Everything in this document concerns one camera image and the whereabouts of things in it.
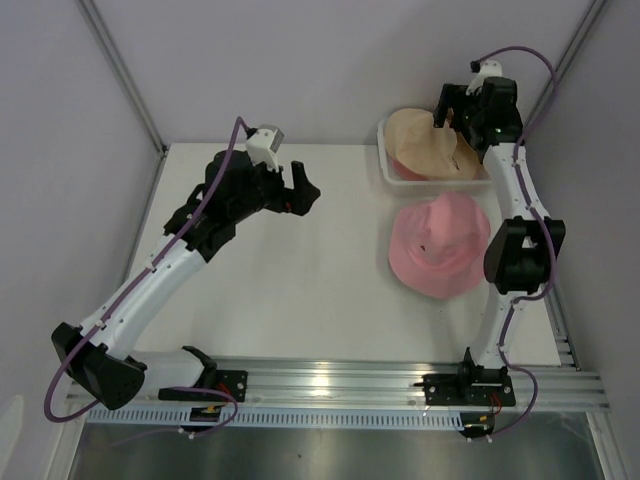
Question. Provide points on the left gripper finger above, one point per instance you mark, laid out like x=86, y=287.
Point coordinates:
x=303, y=198
x=299, y=176

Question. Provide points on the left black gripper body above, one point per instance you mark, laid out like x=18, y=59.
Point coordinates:
x=267, y=191

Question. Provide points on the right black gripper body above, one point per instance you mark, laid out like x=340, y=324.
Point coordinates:
x=466, y=114

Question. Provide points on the beige bucket hat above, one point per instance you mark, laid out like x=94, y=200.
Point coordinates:
x=411, y=138

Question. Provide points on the pink bucket hat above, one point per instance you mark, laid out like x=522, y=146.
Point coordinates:
x=437, y=246

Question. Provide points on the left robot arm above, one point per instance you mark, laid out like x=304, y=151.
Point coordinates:
x=99, y=353

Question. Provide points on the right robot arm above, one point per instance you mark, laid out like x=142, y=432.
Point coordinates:
x=520, y=260

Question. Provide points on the white plastic basket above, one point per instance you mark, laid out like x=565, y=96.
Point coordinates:
x=406, y=188

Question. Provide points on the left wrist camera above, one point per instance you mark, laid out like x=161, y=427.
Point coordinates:
x=262, y=145

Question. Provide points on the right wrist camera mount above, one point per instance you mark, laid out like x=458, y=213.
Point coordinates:
x=482, y=69

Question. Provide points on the right corner aluminium post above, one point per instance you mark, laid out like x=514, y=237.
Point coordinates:
x=585, y=27

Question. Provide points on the corner aluminium post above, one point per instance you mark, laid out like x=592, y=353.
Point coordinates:
x=114, y=59
x=585, y=27

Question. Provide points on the aluminium mounting rail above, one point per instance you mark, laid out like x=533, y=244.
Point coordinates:
x=297, y=383

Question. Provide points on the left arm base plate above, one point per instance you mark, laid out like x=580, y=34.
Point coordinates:
x=231, y=382

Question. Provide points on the left corner aluminium post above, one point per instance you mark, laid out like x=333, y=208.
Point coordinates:
x=114, y=59

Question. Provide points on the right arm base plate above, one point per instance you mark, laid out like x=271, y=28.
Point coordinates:
x=484, y=389

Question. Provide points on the white slotted cable duct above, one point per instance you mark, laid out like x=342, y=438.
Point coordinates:
x=281, y=418

